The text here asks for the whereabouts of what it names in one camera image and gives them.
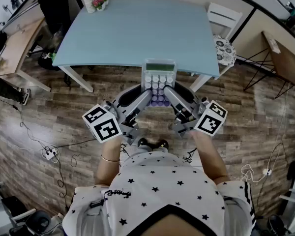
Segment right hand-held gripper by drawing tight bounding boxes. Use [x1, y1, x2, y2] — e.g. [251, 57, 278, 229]
[163, 82, 228, 139]

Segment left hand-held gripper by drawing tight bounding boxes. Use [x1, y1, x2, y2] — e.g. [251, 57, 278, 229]
[82, 84, 153, 146]

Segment white calculator with round keys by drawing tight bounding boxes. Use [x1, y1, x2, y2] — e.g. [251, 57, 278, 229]
[141, 59, 179, 108]

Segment person's right forearm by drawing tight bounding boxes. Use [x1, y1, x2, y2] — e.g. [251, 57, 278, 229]
[190, 129, 231, 184]

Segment person's left forearm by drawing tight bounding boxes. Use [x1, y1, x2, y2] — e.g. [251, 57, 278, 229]
[94, 131, 125, 186]

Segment white table leg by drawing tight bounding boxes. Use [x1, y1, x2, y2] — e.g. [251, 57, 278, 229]
[60, 66, 94, 93]
[189, 74, 211, 93]

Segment gray jeans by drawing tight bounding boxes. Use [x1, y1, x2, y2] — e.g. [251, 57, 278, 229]
[135, 145, 168, 155]

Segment floral patterned seat cushion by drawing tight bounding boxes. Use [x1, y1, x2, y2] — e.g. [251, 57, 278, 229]
[212, 34, 237, 67]

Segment white star-print shirt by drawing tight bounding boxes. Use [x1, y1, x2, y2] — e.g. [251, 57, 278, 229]
[62, 151, 258, 236]

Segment black bag with green patch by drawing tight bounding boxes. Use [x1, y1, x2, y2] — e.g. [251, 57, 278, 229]
[36, 50, 61, 71]

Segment white wooden chair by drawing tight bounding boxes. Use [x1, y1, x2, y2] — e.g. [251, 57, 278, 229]
[206, 1, 243, 80]

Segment white power strip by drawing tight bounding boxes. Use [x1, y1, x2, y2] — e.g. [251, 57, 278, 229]
[44, 148, 59, 161]

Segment white pot with pink flowers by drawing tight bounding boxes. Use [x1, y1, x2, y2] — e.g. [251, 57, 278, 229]
[91, 0, 109, 11]

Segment white ribbed vase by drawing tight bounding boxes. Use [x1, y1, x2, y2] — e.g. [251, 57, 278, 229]
[83, 0, 96, 14]

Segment brown side table black legs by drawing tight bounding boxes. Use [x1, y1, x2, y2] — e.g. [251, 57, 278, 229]
[243, 30, 295, 99]

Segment black office chair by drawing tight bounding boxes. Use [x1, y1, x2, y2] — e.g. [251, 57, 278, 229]
[37, 0, 72, 36]

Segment light wooden desk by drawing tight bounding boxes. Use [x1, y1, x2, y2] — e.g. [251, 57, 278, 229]
[0, 16, 52, 93]

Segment thin gold bracelet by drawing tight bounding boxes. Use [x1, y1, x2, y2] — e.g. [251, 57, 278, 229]
[100, 154, 120, 163]

